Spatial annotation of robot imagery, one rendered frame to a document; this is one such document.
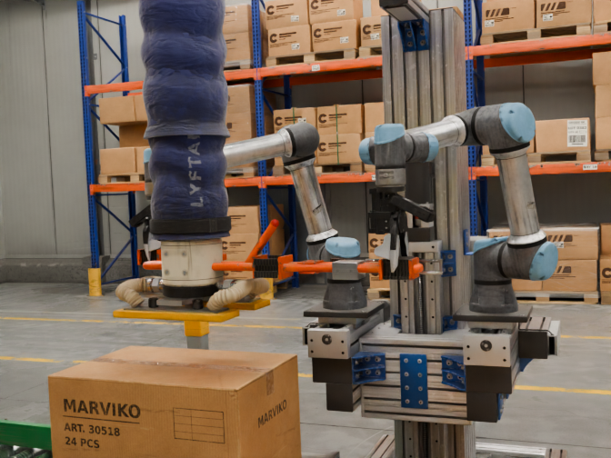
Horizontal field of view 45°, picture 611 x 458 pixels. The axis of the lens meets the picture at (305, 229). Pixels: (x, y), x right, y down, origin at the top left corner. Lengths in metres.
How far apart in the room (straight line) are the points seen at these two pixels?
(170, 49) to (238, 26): 8.09
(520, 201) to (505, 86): 8.19
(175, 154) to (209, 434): 0.74
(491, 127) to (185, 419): 1.17
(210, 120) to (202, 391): 0.71
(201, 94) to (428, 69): 0.90
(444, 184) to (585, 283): 6.52
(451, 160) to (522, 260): 0.47
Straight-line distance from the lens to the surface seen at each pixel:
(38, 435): 2.91
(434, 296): 2.52
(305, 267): 1.93
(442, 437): 2.65
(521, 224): 2.28
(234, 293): 1.95
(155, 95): 2.04
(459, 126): 2.24
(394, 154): 1.84
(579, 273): 9.00
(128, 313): 2.08
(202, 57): 2.04
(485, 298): 2.39
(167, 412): 2.05
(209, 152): 2.04
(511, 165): 2.24
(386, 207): 1.87
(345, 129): 9.49
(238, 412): 1.95
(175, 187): 2.02
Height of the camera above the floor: 1.45
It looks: 3 degrees down
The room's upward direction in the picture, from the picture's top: 2 degrees counter-clockwise
